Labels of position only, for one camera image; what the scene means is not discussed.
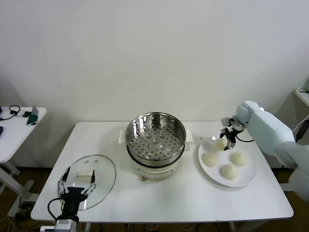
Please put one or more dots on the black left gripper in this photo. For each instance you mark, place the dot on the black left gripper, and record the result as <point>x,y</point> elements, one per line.
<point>72,200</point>

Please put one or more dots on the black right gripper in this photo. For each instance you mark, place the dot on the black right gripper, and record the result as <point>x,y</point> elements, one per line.
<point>231,136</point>

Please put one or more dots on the white steamed baozi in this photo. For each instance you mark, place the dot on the white steamed baozi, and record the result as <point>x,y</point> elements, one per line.
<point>220,144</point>
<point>209,159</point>
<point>239,158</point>
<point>228,171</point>

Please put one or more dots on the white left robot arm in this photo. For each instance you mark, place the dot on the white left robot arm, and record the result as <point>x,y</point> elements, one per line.
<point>66,224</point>

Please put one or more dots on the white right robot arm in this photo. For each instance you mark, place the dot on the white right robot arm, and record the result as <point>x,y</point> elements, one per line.
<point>270,130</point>

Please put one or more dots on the stainless steel steamer basket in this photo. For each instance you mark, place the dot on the stainless steel steamer basket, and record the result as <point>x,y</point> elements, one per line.
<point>131,135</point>

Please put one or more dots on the white round plate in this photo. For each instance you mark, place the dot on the white round plate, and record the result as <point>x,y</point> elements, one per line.
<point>241,174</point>

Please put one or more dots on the floor power strip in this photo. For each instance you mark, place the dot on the floor power strip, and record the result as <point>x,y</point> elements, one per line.
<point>24,210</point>

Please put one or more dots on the green small object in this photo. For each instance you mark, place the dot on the green small object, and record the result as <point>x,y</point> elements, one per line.
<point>33,119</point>

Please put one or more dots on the white side table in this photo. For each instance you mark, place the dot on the white side table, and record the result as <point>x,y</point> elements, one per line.
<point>14,142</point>

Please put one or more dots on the cream electric cooker base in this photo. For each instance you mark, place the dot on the cream electric cooker base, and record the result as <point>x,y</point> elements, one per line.
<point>154,172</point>

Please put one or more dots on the grey upright stand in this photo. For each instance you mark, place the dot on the grey upright stand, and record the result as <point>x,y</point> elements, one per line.
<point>35,110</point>

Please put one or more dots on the small black phone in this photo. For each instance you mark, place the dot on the small black phone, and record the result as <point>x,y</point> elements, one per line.
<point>28,114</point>

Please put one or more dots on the small white case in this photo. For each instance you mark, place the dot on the small white case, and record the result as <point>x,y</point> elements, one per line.
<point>22,113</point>

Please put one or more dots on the white shelf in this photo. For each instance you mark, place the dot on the white shelf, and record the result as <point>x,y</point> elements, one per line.
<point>303,96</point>

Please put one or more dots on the dark blue object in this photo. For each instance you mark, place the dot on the dark blue object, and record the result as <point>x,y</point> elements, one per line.
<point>1,131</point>

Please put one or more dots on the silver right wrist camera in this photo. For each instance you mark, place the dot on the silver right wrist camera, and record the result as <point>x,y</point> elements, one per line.
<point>225,120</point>

